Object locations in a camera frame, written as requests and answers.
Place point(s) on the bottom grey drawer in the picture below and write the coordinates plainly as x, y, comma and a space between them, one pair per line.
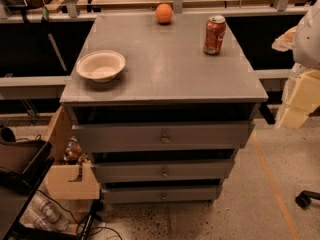
161, 194

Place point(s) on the middle grey drawer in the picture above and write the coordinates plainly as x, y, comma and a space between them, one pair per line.
163, 170

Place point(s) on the clear plastic bottle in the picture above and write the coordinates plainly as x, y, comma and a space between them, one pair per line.
42, 214

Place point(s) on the black chair wheel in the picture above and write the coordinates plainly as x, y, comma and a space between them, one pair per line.
303, 200

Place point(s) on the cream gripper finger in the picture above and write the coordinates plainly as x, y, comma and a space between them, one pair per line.
285, 41
304, 100

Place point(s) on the red coke can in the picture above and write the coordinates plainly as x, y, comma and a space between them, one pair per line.
215, 31

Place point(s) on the top grey drawer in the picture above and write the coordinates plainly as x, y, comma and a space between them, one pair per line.
130, 137

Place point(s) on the orange ball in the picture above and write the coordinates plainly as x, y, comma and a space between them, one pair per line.
164, 13

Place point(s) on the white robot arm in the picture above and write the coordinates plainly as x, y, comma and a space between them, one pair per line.
306, 52

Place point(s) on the black cart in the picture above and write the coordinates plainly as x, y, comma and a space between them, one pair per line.
23, 166

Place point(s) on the grey drawer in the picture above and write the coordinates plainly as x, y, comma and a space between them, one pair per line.
161, 194
130, 137
163, 170

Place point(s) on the wooden cutout board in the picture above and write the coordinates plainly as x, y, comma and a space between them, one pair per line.
72, 182

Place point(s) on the white paper bowl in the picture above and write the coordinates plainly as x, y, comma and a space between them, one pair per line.
101, 66

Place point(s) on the grey drawer cabinet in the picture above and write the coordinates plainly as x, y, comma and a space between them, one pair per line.
167, 79

